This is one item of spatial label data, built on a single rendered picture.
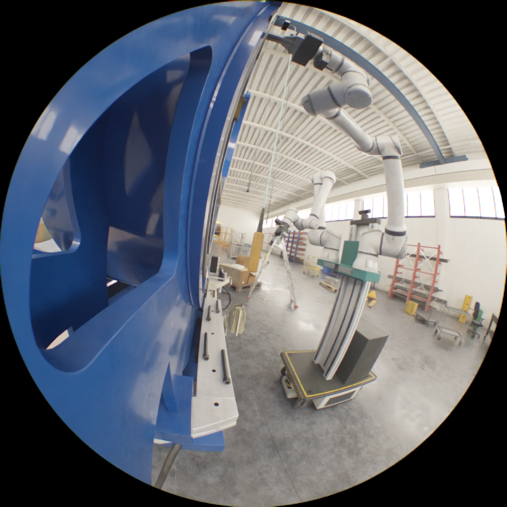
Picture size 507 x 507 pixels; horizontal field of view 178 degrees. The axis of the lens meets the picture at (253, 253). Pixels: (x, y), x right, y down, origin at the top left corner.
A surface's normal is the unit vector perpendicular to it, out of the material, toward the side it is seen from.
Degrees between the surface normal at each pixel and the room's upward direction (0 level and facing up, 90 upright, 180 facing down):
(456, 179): 90
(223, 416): 0
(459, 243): 90
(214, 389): 0
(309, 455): 0
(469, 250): 90
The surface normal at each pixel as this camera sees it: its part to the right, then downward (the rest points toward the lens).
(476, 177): -0.96, -0.16
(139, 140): 0.11, 0.57
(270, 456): 0.18, -0.98
